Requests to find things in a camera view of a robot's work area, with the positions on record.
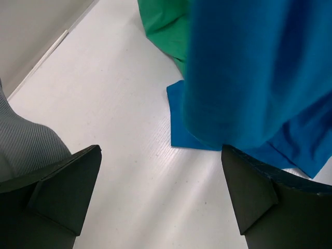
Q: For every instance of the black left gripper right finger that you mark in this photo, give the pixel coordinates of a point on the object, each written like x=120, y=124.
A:
x=275, y=209

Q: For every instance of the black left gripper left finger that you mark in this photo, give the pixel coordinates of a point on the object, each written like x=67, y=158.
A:
x=47, y=208

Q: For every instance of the blue t shirt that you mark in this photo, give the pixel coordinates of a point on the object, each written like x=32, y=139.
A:
x=258, y=78

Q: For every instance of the green tank top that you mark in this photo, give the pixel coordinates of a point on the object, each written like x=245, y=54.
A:
x=166, y=25

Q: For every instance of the grey pleated skirt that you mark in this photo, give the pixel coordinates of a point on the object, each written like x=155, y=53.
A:
x=26, y=146

